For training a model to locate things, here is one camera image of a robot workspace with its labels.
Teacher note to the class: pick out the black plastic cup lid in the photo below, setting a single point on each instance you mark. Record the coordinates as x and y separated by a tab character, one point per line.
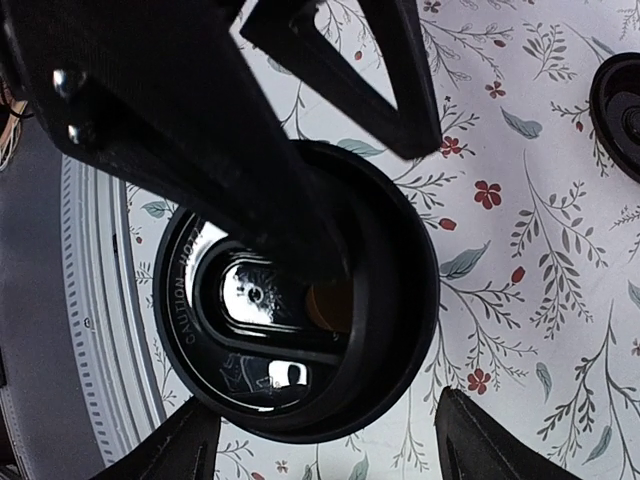
291	361

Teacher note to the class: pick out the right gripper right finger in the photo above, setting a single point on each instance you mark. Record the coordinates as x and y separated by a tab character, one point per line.
473	445

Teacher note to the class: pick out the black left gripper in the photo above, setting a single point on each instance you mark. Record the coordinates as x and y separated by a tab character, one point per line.
126	82

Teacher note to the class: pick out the aluminium front rail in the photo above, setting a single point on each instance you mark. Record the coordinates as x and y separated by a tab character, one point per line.
87	378

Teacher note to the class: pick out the floral patterned table mat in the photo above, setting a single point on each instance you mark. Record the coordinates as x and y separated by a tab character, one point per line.
537	234

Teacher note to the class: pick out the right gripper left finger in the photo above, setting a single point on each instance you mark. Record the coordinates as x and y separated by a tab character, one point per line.
184	447

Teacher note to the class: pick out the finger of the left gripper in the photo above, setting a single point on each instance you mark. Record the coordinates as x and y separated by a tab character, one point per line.
268	200
389	94

